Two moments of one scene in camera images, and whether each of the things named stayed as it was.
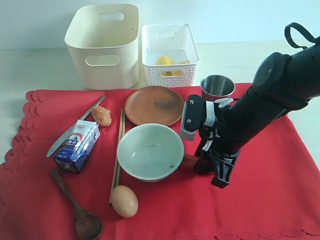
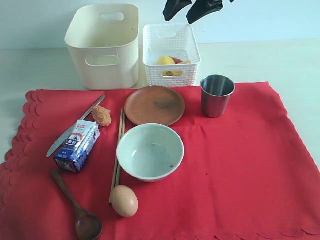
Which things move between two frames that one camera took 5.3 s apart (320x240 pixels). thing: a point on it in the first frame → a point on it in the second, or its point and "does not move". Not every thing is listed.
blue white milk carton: x=71 y=154 does not move
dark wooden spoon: x=89 y=225 does not move
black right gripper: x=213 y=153 → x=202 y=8
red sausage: x=189 y=161 → x=177 y=60
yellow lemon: x=165 y=60 does not move
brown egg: x=124 y=201 does not move
